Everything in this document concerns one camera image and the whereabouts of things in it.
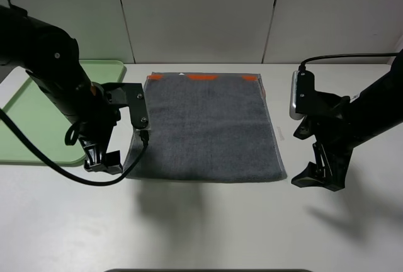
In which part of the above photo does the clear tape strip on table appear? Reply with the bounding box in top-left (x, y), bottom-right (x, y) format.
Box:
top-left (276, 127), bottom-right (285, 141)

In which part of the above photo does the grey towel with orange pattern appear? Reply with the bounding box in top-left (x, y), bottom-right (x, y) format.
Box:
top-left (125, 73), bottom-right (287, 183)

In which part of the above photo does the black camera cable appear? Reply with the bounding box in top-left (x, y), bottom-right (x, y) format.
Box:
top-left (0, 108), bottom-right (149, 187)
top-left (298, 52), bottom-right (400, 72)

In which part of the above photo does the black right camera cable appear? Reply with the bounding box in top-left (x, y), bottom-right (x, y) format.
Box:
top-left (298, 52), bottom-right (400, 72)

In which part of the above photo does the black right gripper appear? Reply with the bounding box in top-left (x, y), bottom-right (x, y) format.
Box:
top-left (291, 92), bottom-right (352, 191)

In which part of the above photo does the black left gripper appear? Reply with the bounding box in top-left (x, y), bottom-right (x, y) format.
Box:
top-left (64, 81), bottom-right (123, 174)

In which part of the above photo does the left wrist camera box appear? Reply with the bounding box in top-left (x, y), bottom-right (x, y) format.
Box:
top-left (103, 82), bottom-right (151, 132)

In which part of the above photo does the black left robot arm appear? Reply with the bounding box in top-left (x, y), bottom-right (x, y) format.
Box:
top-left (1, 6), bottom-right (122, 174)

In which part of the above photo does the green plastic tray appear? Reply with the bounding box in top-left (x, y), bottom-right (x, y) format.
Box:
top-left (0, 59), bottom-right (127, 166)

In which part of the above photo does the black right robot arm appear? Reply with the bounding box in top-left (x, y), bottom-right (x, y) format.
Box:
top-left (290, 52), bottom-right (402, 191)

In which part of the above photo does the black left camera cable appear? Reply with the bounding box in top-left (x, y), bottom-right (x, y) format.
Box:
top-left (0, 108), bottom-right (149, 187)

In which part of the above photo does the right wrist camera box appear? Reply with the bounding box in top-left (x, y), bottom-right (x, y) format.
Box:
top-left (289, 71), bottom-right (316, 120)

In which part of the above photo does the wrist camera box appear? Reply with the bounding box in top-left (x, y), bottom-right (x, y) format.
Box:
top-left (103, 82), bottom-right (151, 132)
top-left (289, 71), bottom-right (316, 120)

